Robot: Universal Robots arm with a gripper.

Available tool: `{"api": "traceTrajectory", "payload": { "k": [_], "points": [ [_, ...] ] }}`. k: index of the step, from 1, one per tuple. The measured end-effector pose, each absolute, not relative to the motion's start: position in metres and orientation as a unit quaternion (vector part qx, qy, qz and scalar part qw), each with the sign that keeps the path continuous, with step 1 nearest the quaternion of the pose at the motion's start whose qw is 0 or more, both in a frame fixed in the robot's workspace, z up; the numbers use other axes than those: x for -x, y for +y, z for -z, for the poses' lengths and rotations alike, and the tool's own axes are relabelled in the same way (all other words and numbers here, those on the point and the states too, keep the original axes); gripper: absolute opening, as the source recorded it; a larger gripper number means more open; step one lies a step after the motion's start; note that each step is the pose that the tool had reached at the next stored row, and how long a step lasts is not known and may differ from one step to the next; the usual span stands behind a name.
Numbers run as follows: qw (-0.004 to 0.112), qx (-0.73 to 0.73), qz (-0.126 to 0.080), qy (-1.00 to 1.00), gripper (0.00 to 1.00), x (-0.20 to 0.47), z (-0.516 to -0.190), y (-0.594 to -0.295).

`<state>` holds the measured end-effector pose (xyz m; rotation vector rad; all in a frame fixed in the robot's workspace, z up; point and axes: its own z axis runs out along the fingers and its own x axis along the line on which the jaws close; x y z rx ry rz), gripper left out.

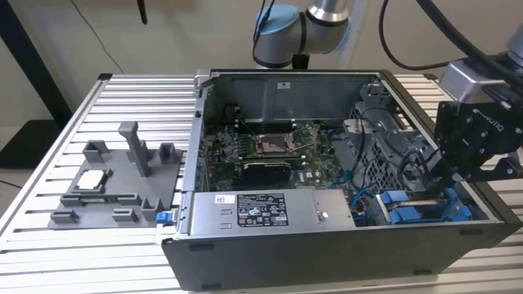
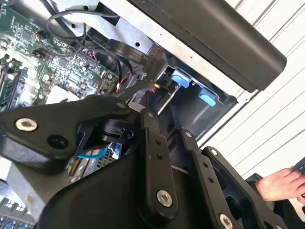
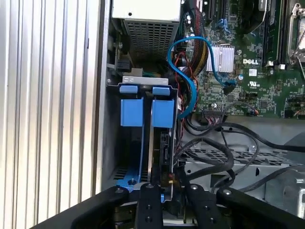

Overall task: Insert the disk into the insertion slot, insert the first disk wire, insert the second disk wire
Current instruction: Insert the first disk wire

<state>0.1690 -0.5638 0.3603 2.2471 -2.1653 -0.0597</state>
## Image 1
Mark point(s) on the black PC case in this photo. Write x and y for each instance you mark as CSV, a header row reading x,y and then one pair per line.
x,y
327,257

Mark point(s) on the metal disk bay cage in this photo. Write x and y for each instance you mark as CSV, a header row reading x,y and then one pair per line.
x,y
384,144

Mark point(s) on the black flat base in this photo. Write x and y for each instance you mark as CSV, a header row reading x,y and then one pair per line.
x,y
28,144

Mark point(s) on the green RAM stick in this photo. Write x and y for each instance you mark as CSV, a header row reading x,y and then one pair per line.
x,y
108,199

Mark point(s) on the black graphics card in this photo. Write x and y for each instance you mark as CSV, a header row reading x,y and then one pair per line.
x,y
266,170

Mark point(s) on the green motherboard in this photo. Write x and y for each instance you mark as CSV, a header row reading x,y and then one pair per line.
x,y
319,153

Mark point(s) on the CPU socket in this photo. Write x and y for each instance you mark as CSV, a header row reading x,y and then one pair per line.
x,y
272,144

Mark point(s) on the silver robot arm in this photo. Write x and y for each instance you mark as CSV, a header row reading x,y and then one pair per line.
x,y
323,27

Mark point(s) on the hard disk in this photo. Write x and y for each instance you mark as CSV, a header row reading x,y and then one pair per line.
x,y
424,211

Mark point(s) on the black hanging antenna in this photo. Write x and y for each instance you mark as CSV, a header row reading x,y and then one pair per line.
x,y
141,12

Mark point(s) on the silver power supply unit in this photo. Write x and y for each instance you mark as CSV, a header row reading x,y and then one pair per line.
x,y
270,211

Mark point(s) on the black stand post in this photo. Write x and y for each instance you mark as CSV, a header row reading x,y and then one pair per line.
x,y
28,55

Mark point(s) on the blue case latch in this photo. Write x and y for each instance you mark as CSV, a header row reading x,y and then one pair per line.
x,y
163,218

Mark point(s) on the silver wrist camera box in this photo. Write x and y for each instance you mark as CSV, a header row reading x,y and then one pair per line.
x,y
470,81

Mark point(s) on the grey parts rack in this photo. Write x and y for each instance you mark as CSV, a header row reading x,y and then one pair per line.
x,y
123,186

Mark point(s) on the black RAM slot bank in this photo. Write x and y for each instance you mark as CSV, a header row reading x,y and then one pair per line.
x,y
270,157
266,125

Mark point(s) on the silver CPU chip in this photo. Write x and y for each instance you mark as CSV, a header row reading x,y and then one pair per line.
x,y
93,180

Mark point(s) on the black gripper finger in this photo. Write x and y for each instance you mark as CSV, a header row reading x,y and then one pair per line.
x,y
444,171
492,173

